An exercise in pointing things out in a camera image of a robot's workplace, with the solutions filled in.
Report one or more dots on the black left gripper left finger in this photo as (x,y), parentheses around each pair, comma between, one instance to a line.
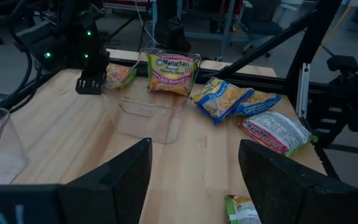
(120,186)

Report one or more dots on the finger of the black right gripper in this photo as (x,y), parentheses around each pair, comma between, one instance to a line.
(83,84)
(95,84)

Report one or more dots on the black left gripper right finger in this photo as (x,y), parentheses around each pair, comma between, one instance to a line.
(291,199)

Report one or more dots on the blue yellow ramen noodle pack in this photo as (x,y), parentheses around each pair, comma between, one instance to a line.
(219,99)
(259,104)

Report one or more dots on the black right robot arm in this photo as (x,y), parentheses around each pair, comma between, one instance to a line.
(57,40)

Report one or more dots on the black stand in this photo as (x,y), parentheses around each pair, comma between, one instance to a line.
(176,34)

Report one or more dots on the silver aluminium strip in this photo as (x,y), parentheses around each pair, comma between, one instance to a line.
(302,93)

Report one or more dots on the grey metal table legs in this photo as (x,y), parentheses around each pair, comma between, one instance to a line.
(227,31)

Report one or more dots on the dark office chair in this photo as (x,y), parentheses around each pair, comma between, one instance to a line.
(264,29)

